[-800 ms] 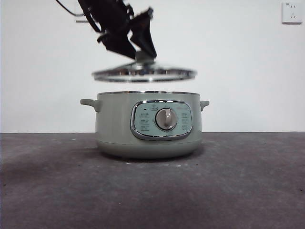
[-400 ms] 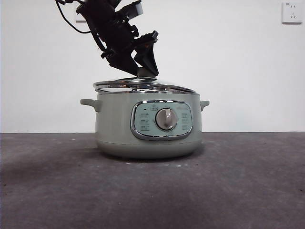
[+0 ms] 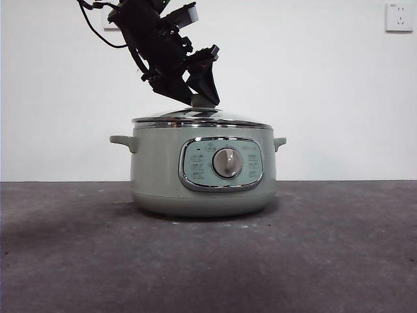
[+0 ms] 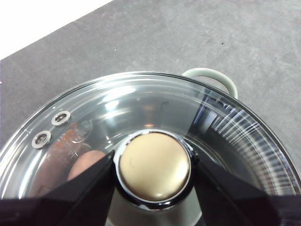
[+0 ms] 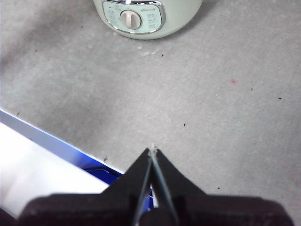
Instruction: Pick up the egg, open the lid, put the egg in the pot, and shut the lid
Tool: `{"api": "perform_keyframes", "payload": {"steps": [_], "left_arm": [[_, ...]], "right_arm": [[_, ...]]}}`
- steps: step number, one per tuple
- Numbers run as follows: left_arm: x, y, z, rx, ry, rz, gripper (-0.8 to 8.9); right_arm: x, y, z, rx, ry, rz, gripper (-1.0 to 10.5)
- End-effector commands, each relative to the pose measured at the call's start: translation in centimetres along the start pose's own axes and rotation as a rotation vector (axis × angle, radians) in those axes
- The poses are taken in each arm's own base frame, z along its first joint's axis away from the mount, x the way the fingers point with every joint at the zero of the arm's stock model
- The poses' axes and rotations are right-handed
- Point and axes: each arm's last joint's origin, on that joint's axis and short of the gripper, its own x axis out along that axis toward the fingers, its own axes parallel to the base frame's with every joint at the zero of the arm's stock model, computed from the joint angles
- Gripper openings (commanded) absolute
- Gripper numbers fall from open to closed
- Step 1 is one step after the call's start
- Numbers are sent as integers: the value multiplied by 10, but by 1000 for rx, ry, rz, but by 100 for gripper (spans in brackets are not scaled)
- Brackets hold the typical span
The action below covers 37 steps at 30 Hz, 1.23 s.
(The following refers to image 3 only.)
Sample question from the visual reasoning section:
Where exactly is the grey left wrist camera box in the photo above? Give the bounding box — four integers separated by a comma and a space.
169, 1, 198, 29

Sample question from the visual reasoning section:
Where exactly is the green electric cooking pot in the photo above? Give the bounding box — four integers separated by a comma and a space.
109, 126, 288, 218

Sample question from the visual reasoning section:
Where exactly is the white wall socket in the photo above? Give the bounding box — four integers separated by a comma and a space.
385, 3, 414, 33
104, 0, 124, 32

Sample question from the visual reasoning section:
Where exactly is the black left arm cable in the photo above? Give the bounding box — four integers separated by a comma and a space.
76, 0, 128, 49

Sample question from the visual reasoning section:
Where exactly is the glass lid with green knob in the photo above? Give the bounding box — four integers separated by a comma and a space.
131, 93, 274, 130

